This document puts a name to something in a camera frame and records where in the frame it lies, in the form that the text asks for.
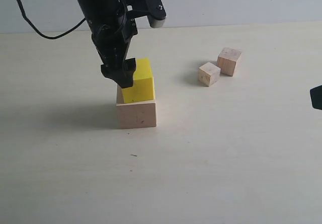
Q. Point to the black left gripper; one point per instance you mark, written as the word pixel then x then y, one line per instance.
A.
pixel 106 20

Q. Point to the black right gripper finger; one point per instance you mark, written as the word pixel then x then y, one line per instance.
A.
pixel 316 97

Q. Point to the yellow cube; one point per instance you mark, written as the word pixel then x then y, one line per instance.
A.
pixel 143 84

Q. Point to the large pale wooden cube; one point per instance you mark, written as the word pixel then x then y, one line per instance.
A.
pixel 137 114

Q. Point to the medium brown wooden cube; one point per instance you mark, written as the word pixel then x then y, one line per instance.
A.
pixel 227 60

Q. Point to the small wooden cube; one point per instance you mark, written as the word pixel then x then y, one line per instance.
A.
pixel 208 74

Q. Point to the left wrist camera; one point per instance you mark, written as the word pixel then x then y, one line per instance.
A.
pixel 153 9

